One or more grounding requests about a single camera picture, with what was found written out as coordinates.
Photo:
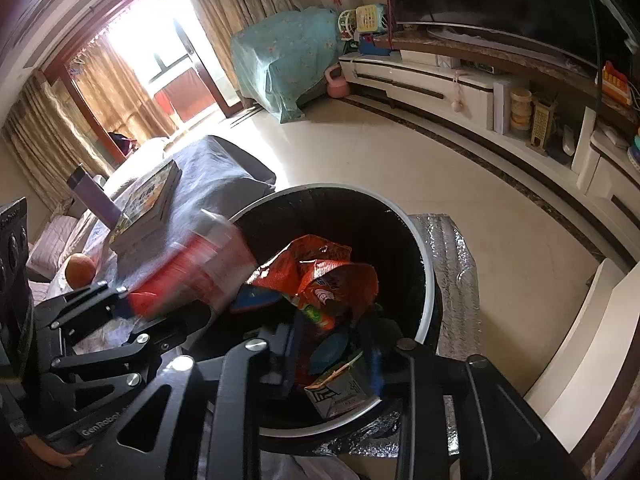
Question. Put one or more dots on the pink pole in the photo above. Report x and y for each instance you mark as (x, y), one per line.
(387, 5)

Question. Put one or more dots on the white side cabinet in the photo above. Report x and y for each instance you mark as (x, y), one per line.
(590, 350)

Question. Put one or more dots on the purple thermos bottle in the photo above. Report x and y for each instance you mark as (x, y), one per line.
(100, 202)

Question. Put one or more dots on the toy wheel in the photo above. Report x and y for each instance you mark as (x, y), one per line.
(347, 24)

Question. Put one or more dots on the blue toy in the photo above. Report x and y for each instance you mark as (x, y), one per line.
(377, 46)

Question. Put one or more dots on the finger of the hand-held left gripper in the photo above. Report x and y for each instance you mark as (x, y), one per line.
(85, 307)
(150, 345)

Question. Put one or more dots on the round yellow white container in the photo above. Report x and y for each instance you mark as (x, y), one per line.
(520, 112)

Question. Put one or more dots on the red white carton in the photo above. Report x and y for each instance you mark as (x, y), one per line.
(200, 270)

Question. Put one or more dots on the striped pink pillow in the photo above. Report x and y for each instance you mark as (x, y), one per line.
(50, 250)

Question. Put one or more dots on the silver bubble foil sheet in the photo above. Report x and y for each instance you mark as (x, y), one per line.
(450, 270)

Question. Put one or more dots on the red towel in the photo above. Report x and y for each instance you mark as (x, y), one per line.
(182, 95)

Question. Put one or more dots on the teal blue wrapper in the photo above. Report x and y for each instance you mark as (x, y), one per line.
(330, 350)

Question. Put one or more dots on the orange snack bag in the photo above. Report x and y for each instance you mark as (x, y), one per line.
(310, 270)

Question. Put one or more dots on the white television cabinet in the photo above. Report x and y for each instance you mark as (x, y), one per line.
(425, 80)

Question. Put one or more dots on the small colourful carton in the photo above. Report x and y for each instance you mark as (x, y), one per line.
(340, 392)

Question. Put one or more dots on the white bin with black bag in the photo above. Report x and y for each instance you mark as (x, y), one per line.
(350, 215)

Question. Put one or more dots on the brown sliding door frame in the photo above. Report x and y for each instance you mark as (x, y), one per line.
(205, 75)

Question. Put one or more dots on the teal cloth covered furniture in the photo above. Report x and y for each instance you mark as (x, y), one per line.
(285, 55)

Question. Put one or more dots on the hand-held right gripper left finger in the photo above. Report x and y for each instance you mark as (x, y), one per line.
(277, 360)

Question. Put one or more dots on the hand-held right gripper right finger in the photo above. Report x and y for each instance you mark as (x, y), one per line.
(372, 365)

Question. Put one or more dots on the pink kettlebell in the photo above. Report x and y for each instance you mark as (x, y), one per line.
(337, 85)

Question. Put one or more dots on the metal grater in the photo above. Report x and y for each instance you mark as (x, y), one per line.
(542, 127)

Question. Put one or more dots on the orange fruit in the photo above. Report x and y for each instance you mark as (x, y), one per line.
(80, 271)

